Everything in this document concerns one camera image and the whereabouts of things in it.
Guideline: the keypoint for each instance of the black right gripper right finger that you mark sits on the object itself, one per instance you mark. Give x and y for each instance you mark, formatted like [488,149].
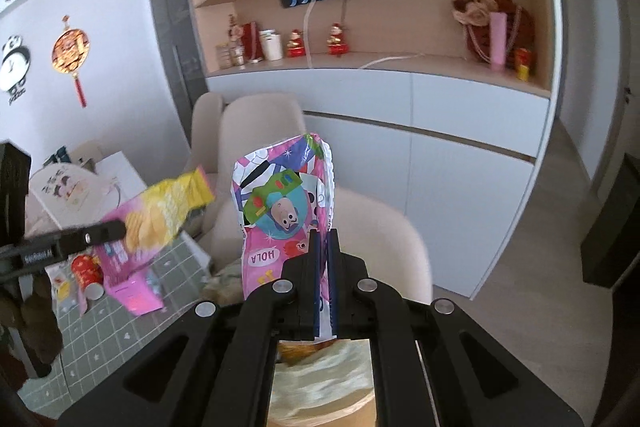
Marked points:
[433,365]

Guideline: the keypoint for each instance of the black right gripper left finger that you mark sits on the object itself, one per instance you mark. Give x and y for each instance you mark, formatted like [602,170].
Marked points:
[211,369]

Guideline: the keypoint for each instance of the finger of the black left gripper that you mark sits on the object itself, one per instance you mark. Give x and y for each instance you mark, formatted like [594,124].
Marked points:
[37,253]

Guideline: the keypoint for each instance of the red paper cup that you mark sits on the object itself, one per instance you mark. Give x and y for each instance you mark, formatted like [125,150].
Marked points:
[89,276]

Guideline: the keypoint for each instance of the yellow pink chips wrapper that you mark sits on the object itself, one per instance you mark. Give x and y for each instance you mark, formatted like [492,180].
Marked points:
[152,220]

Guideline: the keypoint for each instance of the colourful cartoon snack wrapper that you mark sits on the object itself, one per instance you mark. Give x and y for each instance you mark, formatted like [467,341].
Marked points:
[296,201]

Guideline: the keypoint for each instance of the trash bin with bag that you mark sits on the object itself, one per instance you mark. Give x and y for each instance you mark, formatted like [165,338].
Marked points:
[322,384]

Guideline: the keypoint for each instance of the green grid tablecloth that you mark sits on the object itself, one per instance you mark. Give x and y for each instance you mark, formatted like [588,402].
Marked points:
[100,341]

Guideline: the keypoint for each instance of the beige chair near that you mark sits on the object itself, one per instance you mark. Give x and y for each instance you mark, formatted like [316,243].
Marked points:
[386,241]

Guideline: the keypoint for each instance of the beige chair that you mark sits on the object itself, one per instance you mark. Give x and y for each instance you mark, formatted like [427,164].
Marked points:
[250,128]
[206,120]
[386,241]

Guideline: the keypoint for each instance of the beige chair far left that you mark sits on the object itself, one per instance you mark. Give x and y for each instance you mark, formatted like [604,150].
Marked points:
[206,120]

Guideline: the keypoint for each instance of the white lower cabinet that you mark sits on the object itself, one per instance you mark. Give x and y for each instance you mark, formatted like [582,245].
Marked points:
[457,157]

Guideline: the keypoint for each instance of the beige chair middle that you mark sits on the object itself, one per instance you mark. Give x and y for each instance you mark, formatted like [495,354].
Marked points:
[250,128]

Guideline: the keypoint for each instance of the white canister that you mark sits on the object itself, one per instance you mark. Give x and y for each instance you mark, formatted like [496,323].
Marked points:
[271,45]

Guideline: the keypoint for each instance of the red figurine left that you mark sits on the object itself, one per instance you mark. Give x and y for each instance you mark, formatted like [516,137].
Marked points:
[295,46]

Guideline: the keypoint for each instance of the red figurine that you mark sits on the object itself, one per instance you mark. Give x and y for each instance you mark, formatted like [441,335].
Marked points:
[336,42]
[295,46]

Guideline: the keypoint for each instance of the red figurine right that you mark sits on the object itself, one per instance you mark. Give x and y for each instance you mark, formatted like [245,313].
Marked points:
[336,42]

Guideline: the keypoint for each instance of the panda wall sticker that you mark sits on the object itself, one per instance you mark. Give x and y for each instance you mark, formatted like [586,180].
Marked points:
[14,68]

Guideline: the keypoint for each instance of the red round wall ornament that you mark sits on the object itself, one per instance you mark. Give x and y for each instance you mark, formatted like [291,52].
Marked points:
[69,53]

